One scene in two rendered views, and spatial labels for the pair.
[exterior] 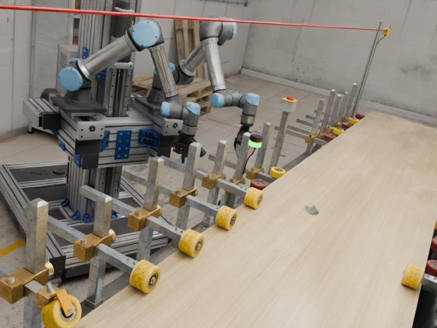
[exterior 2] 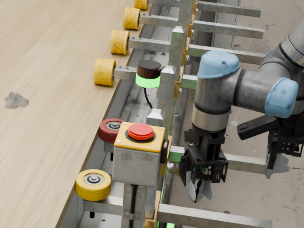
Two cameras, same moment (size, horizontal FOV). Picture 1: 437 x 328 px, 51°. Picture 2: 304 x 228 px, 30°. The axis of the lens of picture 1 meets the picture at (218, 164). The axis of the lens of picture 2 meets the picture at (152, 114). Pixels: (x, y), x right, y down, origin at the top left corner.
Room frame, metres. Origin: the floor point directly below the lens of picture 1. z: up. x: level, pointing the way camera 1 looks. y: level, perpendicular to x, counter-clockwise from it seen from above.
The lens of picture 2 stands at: (3.28, -0.57, 1.67)
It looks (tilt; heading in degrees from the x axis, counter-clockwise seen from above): 29 degrees down; 160
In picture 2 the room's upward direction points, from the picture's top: 6 degrees clockwise
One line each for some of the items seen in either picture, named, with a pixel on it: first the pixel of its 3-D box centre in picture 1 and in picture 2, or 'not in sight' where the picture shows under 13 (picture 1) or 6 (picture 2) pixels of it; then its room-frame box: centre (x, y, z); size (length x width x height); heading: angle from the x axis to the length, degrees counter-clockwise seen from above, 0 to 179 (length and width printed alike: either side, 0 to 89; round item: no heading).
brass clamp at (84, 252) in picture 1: (95, 243); (191, 5); (1.19, 0.32, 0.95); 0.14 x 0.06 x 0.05; 155
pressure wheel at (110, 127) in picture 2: (257, 192); (113, 142); (2.03, -0.21, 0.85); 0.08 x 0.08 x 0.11
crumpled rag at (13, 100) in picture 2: (312, 207); (16, 97); (1.84, -0.45, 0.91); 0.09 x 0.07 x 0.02; 0
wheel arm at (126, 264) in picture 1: (82, 240); (200, 5); (1.19, 0.36, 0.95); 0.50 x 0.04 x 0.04; 65
